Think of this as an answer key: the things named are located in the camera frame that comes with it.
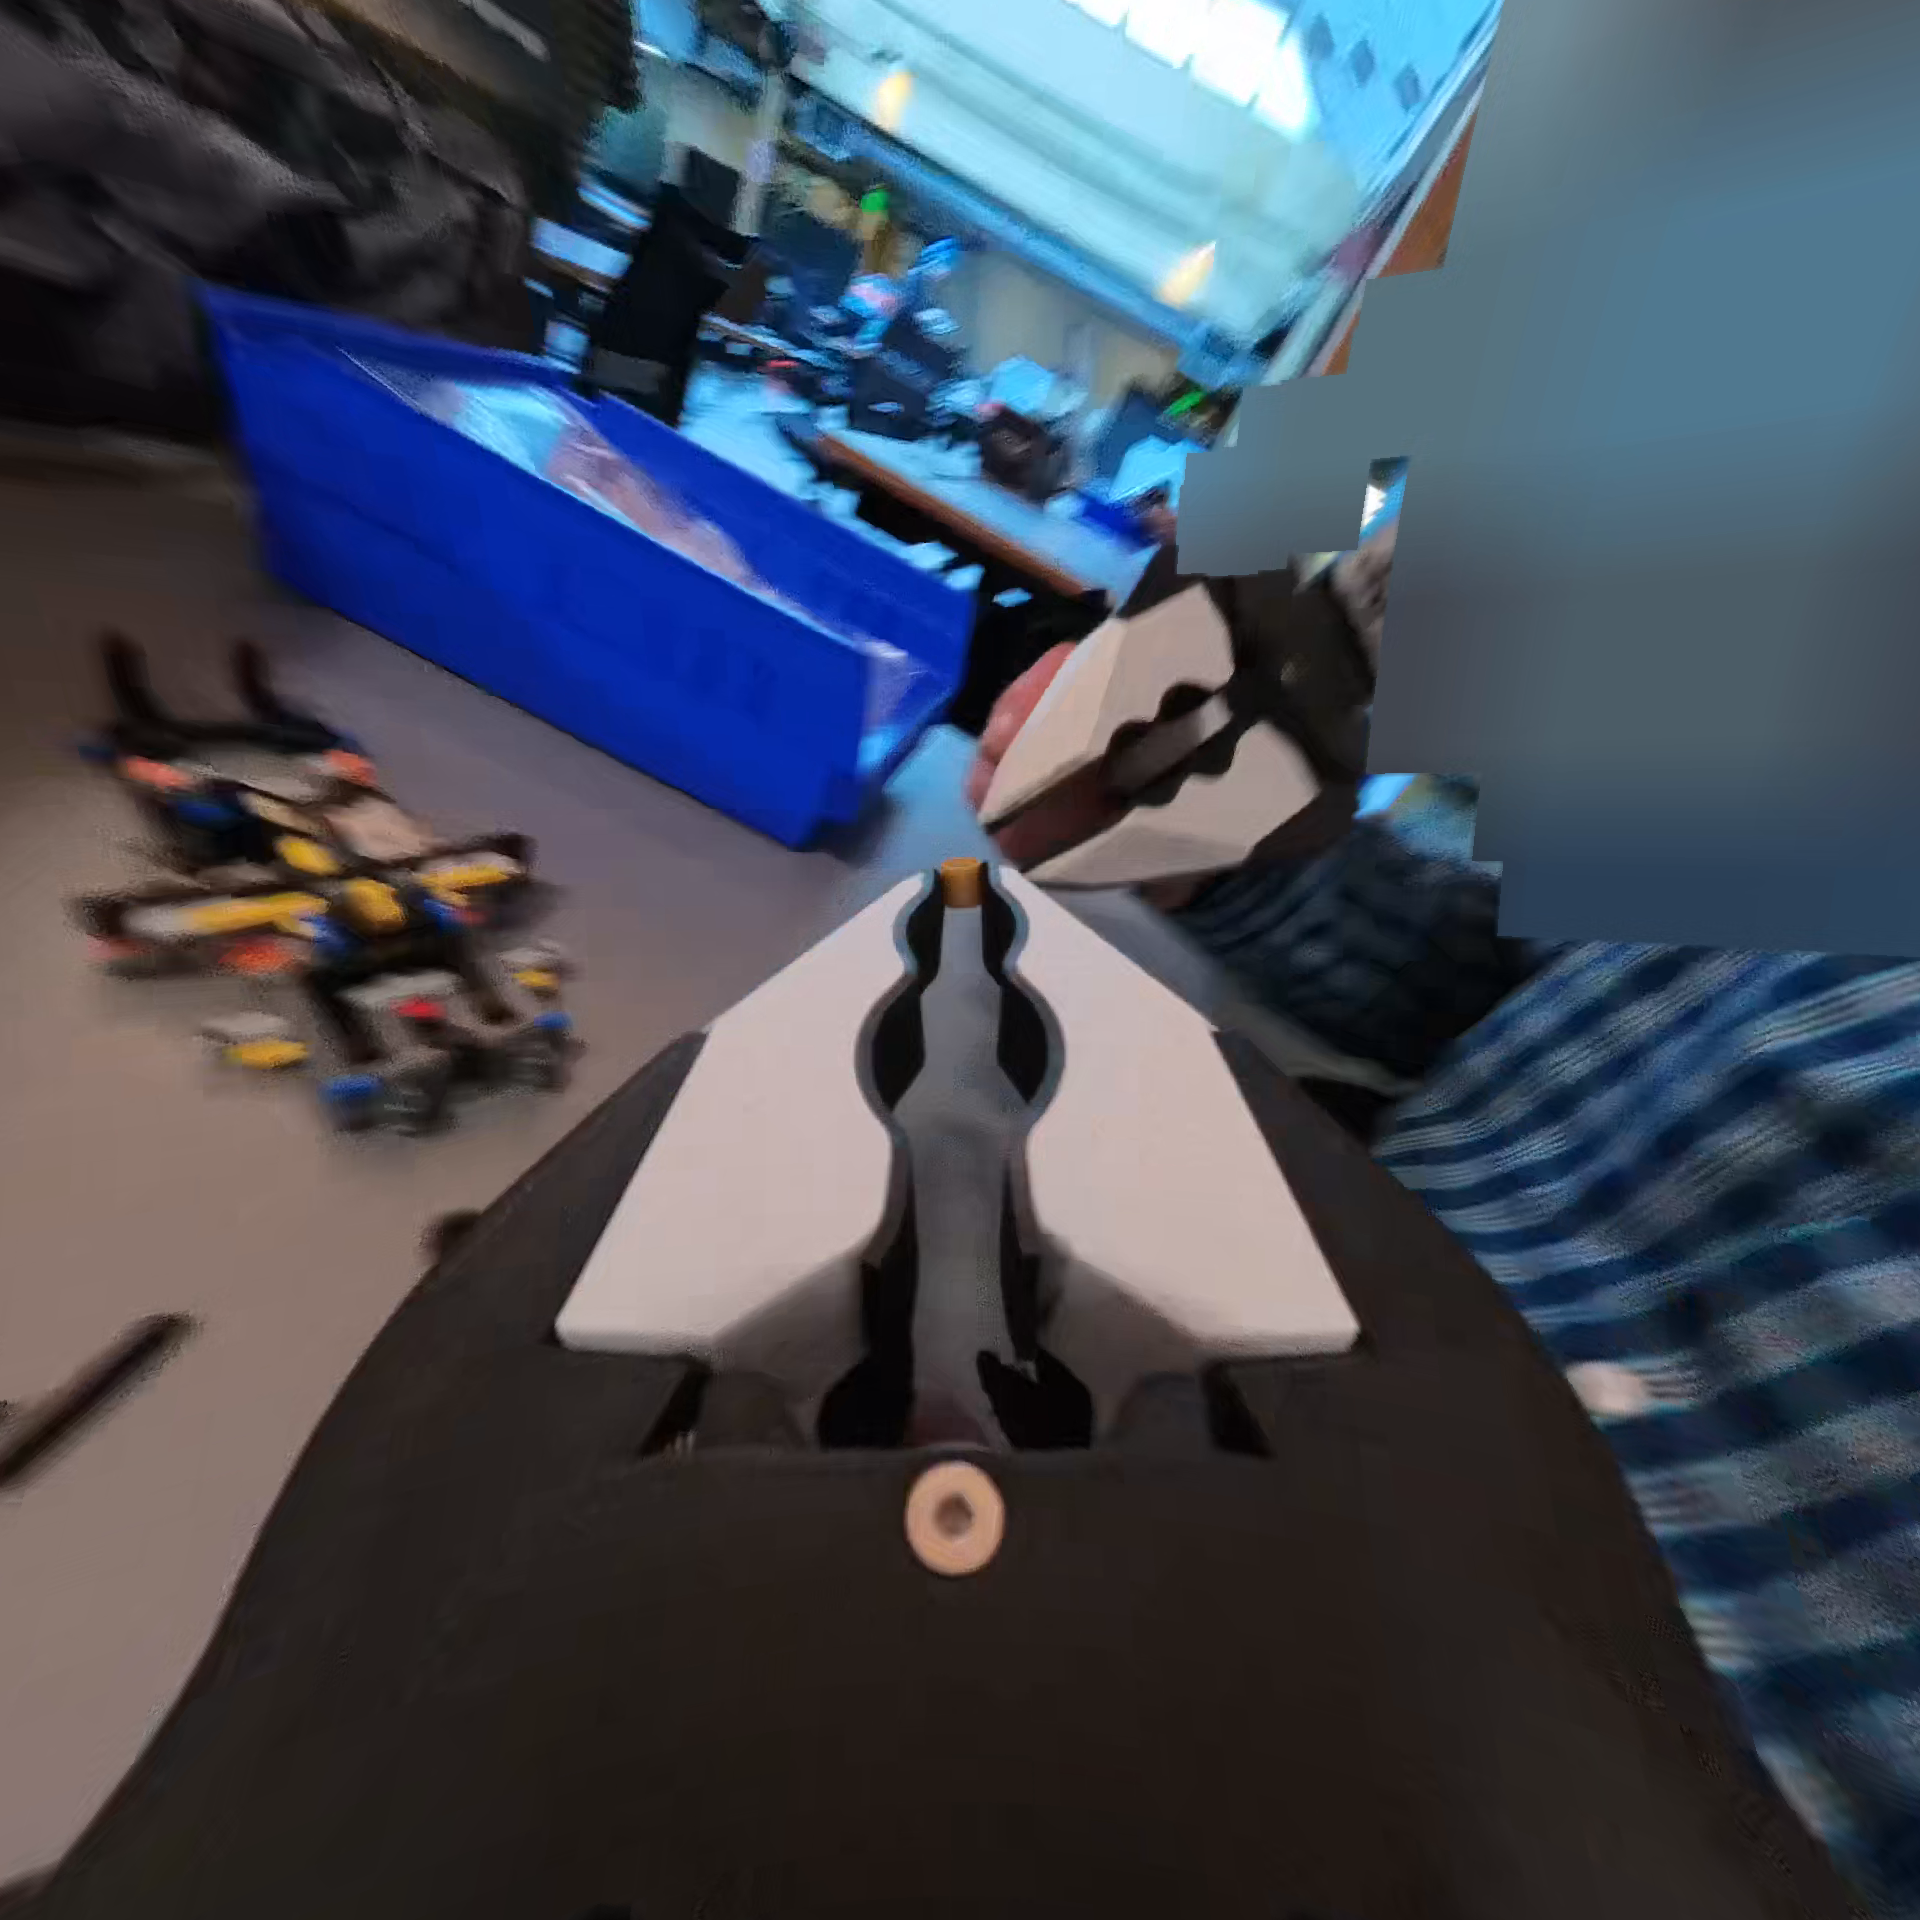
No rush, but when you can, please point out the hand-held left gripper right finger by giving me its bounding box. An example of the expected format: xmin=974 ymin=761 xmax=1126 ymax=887
xmin=982 ymin=866 xmax=1359 ymax=1445

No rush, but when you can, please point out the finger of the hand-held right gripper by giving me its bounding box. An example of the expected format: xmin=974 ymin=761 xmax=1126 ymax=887
xmin=1031 ymin=702 xmax=1326 ymax=888
xmin=978 ymin=583 xmax=1239 ymax=829

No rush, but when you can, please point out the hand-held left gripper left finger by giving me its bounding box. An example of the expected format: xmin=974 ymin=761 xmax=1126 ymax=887
xmin=554 ymin=866 xmax=940 ymax=1445

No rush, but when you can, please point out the person's right forearm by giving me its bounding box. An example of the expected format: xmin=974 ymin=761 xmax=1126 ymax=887
xmin=1141 ymin=808 xmax=1509 ymax=1088

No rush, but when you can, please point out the lego vehicle chassis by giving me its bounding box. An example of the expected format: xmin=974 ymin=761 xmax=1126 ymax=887
xmin=65 ymin=630 xmax=590 ymax=1136

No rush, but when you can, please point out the long black lego beam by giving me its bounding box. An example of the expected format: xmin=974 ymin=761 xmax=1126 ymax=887
xmin=0 ymin=1311 xmax=201 ymax=1489

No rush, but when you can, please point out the person's right hand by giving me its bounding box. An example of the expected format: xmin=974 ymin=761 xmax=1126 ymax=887
xmin=968 ymin=650 xmax=1130 ymax=873

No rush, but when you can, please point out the long wooden desk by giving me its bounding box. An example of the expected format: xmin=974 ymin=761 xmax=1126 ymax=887
xmin=780 ymin=415 xmax=1119 ymax=606

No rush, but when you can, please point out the blue plastic bin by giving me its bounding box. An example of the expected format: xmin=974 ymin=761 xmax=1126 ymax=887
xmin=194 ymin=276 xmax=985 ymax=855

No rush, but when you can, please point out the black office chair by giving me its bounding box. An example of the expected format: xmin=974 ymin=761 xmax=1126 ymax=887
xmin=582 ymin=145 xmax=759 ymax=425

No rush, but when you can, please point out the dark cloth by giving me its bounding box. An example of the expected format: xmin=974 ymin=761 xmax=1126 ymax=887
xmin=0 ymin=0 xmax=641 ymax=445

